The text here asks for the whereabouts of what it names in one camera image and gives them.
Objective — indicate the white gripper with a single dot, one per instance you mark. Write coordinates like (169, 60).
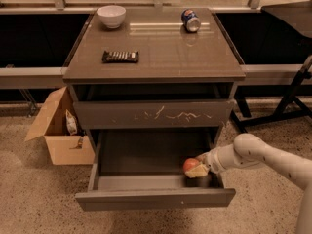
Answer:
(213, 161)

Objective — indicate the red apple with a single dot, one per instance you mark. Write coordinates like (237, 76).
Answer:
(189, 164)

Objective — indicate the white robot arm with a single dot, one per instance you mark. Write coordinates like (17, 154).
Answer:
(249, 151)

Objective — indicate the scratched grey top drawer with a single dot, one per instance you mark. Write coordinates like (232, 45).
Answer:
(152, 114)

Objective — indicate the open grey middle drawer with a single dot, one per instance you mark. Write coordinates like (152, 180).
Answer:
(142, 169)

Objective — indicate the grey drawer cabinet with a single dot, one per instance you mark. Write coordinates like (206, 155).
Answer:
(173, 65)

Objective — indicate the white bag in box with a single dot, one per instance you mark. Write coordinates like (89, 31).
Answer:
(71, 124)

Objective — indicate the dark chocolate bar wrapper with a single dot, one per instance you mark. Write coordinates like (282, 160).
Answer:
(120, 57)

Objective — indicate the blue soda can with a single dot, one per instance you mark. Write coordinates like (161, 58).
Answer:
(190, 20)

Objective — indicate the open cardboard box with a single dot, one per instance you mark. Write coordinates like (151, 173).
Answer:
(50, 124)

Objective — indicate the white ceramic bowl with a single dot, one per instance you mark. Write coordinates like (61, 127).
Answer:
(112, 16)

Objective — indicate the black rolling stand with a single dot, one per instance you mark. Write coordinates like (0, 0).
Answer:
(274, 47)

